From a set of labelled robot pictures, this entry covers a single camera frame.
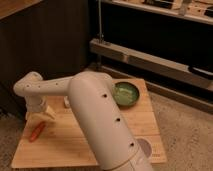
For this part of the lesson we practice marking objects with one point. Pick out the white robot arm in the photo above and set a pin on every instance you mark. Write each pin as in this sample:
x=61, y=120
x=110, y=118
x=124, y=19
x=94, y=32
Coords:
x=91, y=100

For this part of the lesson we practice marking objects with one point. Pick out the red-orange pepper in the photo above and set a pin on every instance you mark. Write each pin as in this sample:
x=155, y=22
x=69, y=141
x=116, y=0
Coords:
x=37, y=131

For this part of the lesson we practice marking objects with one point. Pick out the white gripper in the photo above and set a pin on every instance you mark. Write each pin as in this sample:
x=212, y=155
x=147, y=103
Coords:
x=37, y=104

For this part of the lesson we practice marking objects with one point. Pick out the wooden shelf rail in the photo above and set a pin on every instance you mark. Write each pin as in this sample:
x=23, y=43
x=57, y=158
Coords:
x=164, y=67

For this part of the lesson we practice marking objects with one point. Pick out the metal vertical pole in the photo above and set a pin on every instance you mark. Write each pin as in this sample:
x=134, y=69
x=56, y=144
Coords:
x=100, y=21

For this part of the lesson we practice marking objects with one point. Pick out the green bowl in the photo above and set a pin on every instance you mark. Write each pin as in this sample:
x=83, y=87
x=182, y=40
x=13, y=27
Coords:
x=126, y=94

